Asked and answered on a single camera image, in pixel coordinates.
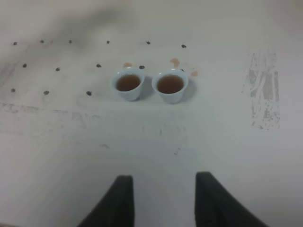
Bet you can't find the right light blue teacup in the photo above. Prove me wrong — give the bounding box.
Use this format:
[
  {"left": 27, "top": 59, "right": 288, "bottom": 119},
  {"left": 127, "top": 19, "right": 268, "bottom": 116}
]
[{"left": 151, "top": 69, "right": 189, "bottom": 104}]

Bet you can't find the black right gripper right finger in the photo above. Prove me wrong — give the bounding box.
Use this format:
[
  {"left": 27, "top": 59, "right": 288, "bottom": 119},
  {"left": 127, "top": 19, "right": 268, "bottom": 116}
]
[{"left": 195, "top": 172, "right": 266, "bottom": 227}]

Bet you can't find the left light blue teacup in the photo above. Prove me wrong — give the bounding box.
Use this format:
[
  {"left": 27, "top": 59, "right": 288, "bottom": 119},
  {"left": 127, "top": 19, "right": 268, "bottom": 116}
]
[{"left": 111, "top": 67, "right": 145, "bottom": 102}]

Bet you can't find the light blue teacup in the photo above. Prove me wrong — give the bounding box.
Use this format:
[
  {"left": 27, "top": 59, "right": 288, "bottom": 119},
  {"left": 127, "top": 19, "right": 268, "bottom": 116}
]
[
  {"left": 151, "top": 69, "right": 189, "bottom": 104},
  {"left": 111, "top": 67, "right": 145, "bottom": 102}
]

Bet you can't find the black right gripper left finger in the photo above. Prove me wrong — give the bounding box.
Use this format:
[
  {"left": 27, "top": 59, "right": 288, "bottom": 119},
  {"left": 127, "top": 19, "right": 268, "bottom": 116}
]
[{"left": 78, "top": 175, "right": 134, "bottom": 227}]

